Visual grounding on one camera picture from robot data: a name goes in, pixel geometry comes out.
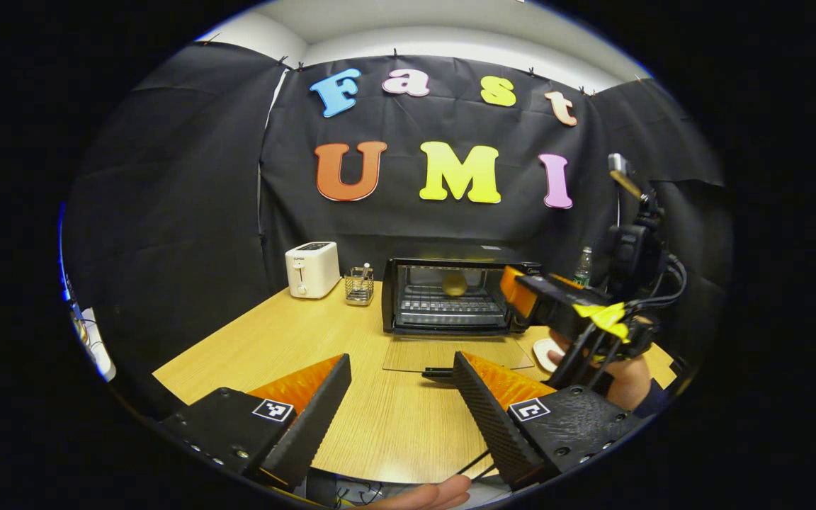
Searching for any black backdrop cloth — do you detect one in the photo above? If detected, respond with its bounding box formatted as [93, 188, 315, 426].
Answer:
[61, 41, 735, 419]

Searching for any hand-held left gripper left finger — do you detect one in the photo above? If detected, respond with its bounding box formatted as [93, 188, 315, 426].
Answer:
[157, 354, 352, 492]

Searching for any white plate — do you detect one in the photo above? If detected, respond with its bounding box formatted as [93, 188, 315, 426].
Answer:
[533, 338, 565, 373]

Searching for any metal wire basket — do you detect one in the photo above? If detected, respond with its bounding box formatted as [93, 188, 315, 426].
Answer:
[344, 263, 375, 306]

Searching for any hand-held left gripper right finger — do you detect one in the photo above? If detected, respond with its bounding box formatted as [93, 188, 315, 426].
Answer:
[453, 352, 647, 492]

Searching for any black cable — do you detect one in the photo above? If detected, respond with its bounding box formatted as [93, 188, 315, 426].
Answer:
[454, 448, 497, 482]

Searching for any clear plastic water bottle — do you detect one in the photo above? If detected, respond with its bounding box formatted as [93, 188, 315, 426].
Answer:
[573, 246, 593, 288]

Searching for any white toaster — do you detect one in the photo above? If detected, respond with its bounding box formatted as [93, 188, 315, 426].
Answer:
[285, 242, 341, 299]

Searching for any black electric oven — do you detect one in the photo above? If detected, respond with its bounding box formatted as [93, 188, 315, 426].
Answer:
[381, 244, 543, 381]

